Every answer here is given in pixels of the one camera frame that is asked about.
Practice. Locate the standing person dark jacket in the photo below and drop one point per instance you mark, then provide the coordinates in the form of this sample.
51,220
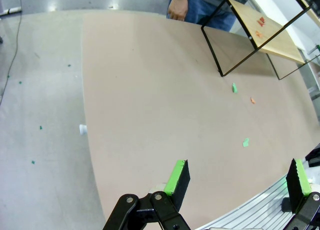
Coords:
202,11

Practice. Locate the black base block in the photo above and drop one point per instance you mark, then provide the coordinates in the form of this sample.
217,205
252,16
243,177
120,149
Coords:
313,157

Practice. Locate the black frame wooden shelf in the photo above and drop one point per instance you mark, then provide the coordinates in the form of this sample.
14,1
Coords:
270,33

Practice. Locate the green paper scrap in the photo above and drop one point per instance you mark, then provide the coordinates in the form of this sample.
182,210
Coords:
234,88
246,142

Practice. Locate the white dish rack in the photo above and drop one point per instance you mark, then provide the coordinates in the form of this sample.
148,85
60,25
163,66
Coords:
250,212

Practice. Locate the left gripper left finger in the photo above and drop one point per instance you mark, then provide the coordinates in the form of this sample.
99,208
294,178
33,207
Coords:
177,181

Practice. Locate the small white cup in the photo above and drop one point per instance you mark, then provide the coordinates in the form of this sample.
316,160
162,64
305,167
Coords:
83,129

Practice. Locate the red paper scrap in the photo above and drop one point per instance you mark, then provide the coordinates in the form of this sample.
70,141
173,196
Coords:
261,21

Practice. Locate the white tube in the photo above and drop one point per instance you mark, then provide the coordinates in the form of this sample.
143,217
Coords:
11,10

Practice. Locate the orange paper scrap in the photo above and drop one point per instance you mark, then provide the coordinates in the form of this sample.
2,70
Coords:
252,100

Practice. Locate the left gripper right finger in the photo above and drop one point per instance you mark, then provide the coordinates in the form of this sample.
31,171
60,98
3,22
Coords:
297,185

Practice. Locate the person right hand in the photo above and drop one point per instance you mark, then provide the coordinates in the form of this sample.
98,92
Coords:
178,9

